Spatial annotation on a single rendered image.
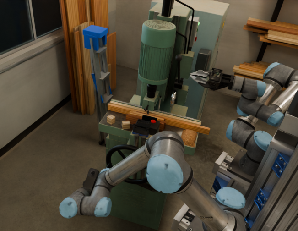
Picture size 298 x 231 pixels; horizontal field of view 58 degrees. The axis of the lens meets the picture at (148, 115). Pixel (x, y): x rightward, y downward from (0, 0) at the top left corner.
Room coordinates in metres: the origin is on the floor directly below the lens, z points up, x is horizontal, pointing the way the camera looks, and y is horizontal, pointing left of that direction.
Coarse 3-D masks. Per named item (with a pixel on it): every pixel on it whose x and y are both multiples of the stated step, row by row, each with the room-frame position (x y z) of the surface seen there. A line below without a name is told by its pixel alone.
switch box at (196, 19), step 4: (188, 20) 1.64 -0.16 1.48; (196, 20) 1.65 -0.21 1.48; (188, 24) 1.64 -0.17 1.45; (192, 24) 1.64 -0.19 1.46; (196, 24) 1.63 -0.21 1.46; (188, 28) 1.64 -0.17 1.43; (192, 28) 1.64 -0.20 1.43; (196, 28) 1.64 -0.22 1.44; (188, 32) 1.64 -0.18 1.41; (192, 32) 1.63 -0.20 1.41; (196, 32) 1.70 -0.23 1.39; (188, 36) 1.64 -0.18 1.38; (192, 36) 1.63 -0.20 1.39; (184, 40) 1.64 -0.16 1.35; (192, 40) 1.63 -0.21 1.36; (184, 44) 1.64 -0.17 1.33; (192, 44) 1.63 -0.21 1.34
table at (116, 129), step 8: (112, 112) 1.42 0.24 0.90; (104, 120) 1.33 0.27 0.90; (120, 120) 1.35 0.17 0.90; (104, 128) 1.28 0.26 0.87; (112, 128) 1.27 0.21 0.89; (120, 128) 1.27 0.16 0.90; (168, 128) 1.33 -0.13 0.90; (176, 128) 1.34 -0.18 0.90; (120, 136) 1.26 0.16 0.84; (128, 136) 1.25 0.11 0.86; (128, 144) 1.17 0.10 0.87; (184, 152) 1.18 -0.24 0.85; (192, 152) 1.17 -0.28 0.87
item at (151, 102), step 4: (156, 92) 1.46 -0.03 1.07; (156, 96) 1.41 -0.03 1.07; (144, 100) 1.36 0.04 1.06; (148, 100) 1.35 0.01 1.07; (152, 100) 1.36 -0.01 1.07; (156, 100) 1.41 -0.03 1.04; (144, 104) 1.35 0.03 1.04; (148, 104) 1.35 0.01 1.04; (152, 104) 1.34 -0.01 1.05; (148, 108) 1.35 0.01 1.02; (152, 108) 1.34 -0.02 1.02
